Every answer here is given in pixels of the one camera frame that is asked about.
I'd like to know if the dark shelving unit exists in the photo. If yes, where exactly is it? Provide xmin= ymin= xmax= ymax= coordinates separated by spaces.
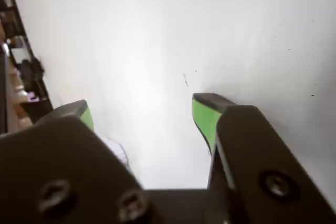
xmin=0 ymin=0 xmax=55 ymax=134

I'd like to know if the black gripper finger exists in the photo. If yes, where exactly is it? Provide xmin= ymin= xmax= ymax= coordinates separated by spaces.
xmin=0 ymin=100 xmax=158 ymax=224
xmin=192 ymin=92 xmax=336 ymax=224

